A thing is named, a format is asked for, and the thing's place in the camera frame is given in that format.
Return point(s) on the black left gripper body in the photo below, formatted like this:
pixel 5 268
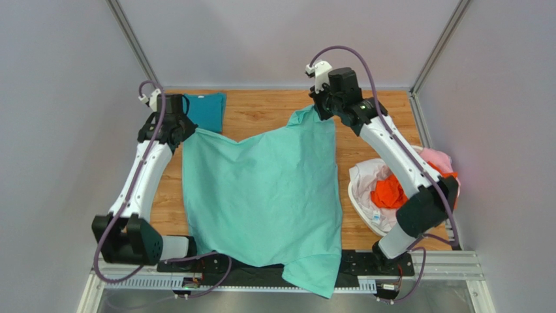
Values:
pixel 188 126

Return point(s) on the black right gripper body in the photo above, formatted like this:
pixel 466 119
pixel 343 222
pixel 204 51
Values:
pixel 324 109

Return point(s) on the mint green t shirt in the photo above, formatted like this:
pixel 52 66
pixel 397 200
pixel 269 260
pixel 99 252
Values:
pixel 270 199

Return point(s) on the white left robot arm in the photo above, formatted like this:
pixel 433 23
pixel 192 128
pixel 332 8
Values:
pixel 125 233

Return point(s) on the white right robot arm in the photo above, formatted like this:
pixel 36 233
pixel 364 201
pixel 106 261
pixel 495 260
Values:
pixel 431 197

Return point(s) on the folded teal t shirt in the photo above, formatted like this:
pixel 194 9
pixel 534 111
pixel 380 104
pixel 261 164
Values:
pixel 207 111

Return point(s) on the white laundry basket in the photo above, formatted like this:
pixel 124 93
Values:
pixel 369 208

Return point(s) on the orange t shirt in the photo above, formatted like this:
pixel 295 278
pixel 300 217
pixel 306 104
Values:
pixel 388 193

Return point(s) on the pink t shirt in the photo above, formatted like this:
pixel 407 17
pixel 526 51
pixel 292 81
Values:
pixel 438 160

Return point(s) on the black cloth strip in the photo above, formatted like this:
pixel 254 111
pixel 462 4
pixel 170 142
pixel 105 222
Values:
pixel 243 275

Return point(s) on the left aluminium corner post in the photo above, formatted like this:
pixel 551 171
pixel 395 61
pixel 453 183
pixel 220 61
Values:
pixel 132 39

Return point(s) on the aluminium corner post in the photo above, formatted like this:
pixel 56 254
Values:
pixel 132 39
pixel 444 38

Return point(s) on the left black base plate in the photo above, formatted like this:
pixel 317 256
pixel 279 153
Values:
pixel 213 264

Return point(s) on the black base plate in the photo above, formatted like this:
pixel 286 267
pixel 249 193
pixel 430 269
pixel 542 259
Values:
pixel 213 264
pixel 367 263

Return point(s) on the right aluminium corner post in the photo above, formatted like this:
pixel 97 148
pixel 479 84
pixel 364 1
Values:
pixel 444 38

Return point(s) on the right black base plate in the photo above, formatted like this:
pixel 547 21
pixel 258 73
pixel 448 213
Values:
pixel 367 263

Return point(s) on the aluminium front rail frame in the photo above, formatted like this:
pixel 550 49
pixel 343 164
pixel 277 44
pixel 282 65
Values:
pixel 444 281

